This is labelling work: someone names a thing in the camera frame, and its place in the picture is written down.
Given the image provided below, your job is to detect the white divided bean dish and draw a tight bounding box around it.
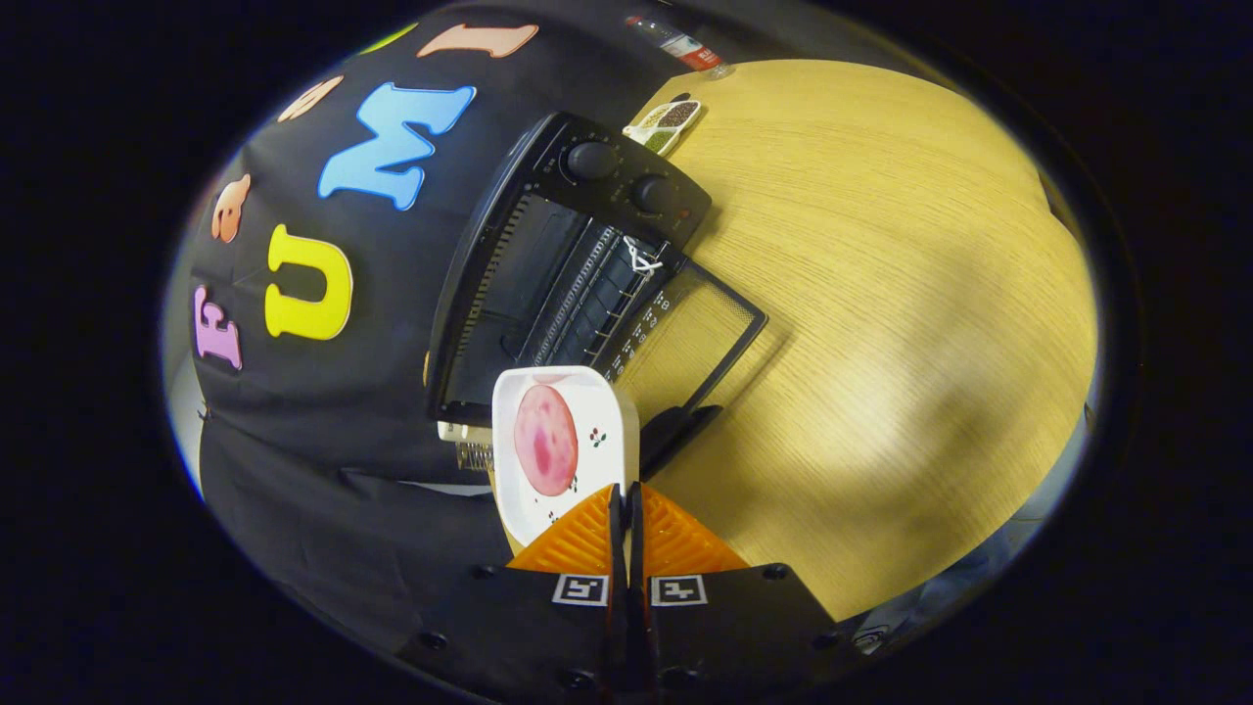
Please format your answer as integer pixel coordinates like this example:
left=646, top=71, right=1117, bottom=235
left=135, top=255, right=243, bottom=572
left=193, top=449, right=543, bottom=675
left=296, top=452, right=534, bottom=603
left=623, top=98, right=702, bottom=156

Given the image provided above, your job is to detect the black toaster oven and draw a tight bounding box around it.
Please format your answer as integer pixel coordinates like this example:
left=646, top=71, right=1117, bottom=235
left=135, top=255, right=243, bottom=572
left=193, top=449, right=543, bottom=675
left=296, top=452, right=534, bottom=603
left=425, top=111, right=769, bottom=481

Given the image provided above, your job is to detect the clear water bottle red label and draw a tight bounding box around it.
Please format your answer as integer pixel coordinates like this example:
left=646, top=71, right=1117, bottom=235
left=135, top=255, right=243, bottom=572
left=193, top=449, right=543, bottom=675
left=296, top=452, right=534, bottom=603
left=626, top=15, right=733, bottom=81

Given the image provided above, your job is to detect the white rectangular food tray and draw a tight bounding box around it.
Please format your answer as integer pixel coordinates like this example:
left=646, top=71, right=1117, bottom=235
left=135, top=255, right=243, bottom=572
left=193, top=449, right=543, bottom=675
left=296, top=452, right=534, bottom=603
left=491, top=365, right=640, bottom=547

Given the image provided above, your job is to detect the pink ham slice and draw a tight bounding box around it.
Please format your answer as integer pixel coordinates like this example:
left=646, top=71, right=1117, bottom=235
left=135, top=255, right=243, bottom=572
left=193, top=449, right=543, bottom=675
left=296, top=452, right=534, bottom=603
left=514, top=384, right=580, bottom=497

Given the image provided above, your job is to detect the black backdrop cloth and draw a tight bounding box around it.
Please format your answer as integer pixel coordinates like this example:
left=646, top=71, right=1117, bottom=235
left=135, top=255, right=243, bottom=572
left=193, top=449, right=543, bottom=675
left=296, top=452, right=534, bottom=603
left=162, top=0, right=706, bottom=686

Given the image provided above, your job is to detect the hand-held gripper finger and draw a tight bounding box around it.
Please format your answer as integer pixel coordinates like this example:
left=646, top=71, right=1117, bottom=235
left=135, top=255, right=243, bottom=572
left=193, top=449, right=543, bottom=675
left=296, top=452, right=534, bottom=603
left=626, top=482, right=853, bottom=701
left=396, top=482, right=627, bottom=701

